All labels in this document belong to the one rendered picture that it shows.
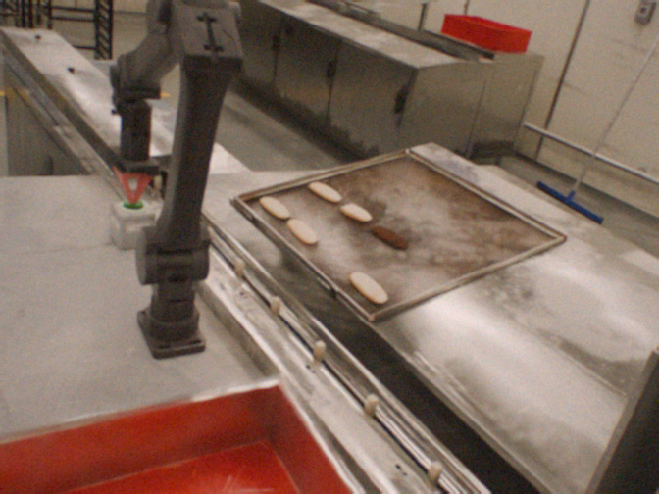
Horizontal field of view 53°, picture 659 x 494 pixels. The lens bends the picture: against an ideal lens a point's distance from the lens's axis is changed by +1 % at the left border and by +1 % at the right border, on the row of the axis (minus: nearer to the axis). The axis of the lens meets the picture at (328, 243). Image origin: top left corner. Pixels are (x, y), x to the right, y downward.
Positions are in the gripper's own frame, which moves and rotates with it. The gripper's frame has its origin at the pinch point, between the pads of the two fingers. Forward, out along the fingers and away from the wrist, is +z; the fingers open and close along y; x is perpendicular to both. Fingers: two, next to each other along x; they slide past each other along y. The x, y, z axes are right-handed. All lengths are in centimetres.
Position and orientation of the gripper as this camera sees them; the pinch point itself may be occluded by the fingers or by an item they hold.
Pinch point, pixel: (133, 199)
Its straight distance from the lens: 136.9
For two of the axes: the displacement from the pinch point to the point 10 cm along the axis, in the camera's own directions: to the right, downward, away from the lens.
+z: -1.7, 8.8, 4.4
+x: 8.2, -1.3, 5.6
